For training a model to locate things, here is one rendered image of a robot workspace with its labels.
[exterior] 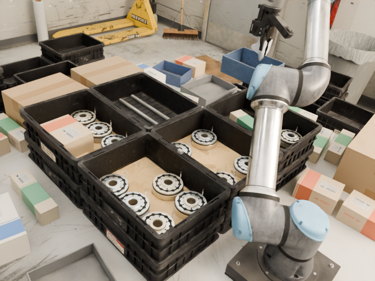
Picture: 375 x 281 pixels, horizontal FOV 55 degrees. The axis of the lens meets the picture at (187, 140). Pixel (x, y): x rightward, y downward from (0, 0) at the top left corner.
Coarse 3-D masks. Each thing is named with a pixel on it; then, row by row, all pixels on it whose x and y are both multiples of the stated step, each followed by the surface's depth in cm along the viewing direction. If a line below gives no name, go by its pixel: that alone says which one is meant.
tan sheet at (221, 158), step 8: (216, 144) 145; (192, 152) 139; (200, 152) 140; (208, 152) 140; (216, 152) 141; (224, 152) 142; (232, 152) 142; (200, 160) 136; (208, 160) 136; (216, 160) 137; (224, 160) 138; (232, 160) 138; (216, 168) 133; (224, 168) 133
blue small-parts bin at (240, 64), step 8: (240, 48) 149; (224, 56) 141; (232, 56) 147; (240, 56) 152; (248, 56) 151; (256, 56) 149; (264, 56) 146; (224, 64) 143; (232, 64) 140; (240, 64) 138; (248, 64) 153; (256, 64) 150; (272, 64) 145; (280, 64) 143; (224, 72) 144; (232, 72) 142; (240, 72) 139; (248, 72) 137; (248, 80) 138
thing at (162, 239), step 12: (120, 144) 122; (168, 144) 125; (96, 156) 116; (180, 156) 120; (84, 168) 110; (96, 180) 107; (216, 180) 113; (108, 192) 103; (228, 192) 108; (120, 204) 100; (216, 204) 105; (132, 216) 97; (192, 216) 99; (144, 228) 95; (180, 228) 96; (156, 240) 92; (168, 240) 94
